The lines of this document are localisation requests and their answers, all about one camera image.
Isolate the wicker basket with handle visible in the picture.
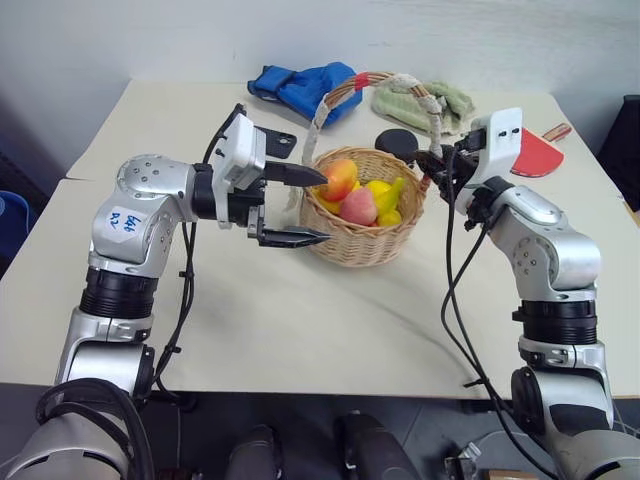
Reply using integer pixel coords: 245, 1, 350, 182
284, 71, 449, 270

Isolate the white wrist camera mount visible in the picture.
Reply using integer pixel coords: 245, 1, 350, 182
468, 106, 526, 189
211, 112, 267, 231

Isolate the green towel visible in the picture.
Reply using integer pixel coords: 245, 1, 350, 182
370, 79, 476, 137

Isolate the blue container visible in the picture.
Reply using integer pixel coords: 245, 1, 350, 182
0, 189, 33, 264

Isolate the red table tennis paddle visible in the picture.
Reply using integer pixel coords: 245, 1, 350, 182
509, 121, 573, 179

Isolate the small metal clip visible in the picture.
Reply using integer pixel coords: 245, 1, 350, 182
443, 443, 482, 480

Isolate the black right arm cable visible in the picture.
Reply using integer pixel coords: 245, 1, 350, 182
439, 144, 561, 480

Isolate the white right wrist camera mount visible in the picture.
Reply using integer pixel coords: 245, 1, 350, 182
468, 106, 526, 189

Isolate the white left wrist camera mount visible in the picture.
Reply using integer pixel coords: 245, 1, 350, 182
211, 112, 267, 231

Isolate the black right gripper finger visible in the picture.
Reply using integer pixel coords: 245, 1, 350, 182
422, 166, 455, 202
410, 150, 447, 172

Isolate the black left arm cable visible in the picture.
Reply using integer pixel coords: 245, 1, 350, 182
153, 102, 247, 401

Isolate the yellow lemon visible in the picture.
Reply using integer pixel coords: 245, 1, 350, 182
364, 179, 394, 202

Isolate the yellow banana with green tip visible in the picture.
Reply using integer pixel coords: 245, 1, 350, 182
375, 176, 407, 219

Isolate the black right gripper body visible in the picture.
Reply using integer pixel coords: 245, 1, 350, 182
433, 140, 482, 190

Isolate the dark rounded shape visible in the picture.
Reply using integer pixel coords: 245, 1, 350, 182
228, 423, 290, 480
333, 409, 419, 480

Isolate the blue cloth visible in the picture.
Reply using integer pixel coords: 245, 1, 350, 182
246, 61, 363, 129

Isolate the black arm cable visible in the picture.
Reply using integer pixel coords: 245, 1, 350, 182
439, 144, 561, 480
153, 102, 247, 401

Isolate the red and yellow apple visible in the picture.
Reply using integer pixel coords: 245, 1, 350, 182
316, 158, 360, 202

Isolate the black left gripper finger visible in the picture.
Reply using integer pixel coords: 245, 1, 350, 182
262, 159, 329, 189
256, 225, 333, 250

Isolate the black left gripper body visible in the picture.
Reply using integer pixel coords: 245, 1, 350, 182
219, 179, 269, 246

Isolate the pink peach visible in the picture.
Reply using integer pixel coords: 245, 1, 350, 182
339, 187, 380, 226

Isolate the white label with blue writing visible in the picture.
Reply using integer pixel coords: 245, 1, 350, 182
106, 204, 147, 247

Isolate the black box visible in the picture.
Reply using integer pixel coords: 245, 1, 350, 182
595, 92, 640, 213

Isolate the black round disc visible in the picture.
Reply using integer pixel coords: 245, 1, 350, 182
374, 128, 421, 156

